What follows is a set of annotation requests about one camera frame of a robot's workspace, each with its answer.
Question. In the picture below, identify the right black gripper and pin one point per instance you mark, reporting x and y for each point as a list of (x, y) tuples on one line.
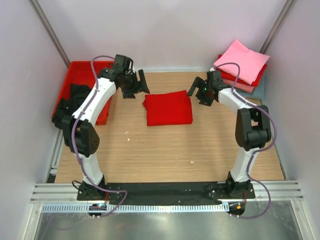
[(202, 90)]

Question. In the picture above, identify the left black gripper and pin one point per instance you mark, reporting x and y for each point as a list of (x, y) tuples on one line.
[(133, 83)]

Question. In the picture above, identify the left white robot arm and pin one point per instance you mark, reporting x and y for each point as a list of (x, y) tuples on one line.
[(79, 128)]

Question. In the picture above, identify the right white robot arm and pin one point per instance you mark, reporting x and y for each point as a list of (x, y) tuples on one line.
[(252, 128)]

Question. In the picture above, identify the folded salmon t shirt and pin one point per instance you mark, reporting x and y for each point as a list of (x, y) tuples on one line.
[(240, 86)]

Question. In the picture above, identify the folded pink t shirt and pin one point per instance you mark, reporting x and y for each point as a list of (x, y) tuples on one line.
[(238, 47)]

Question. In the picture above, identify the folded grey t shirt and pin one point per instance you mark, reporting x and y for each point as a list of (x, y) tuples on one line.
[(258, 92)]

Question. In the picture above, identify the red plastic bin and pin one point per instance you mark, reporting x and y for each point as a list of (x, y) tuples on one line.
[(80, 73)]

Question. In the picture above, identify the black t shirt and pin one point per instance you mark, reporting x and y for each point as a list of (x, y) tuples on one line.
[(66, 107)]

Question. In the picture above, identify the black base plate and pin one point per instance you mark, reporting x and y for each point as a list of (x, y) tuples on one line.
[(163, 193)]

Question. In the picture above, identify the right aluminium frame post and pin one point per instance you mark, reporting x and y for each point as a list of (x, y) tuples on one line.
[(279, 21)]

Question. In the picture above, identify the aluminium frame post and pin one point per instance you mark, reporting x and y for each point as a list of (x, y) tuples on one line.
[(50, 31), (279, 21)]

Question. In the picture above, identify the left aluminium frame post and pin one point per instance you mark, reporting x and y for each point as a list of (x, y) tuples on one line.
[(50, 31)]

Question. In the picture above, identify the white slotted cable duct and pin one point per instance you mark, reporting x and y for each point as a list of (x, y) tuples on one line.
[(105, 208)]

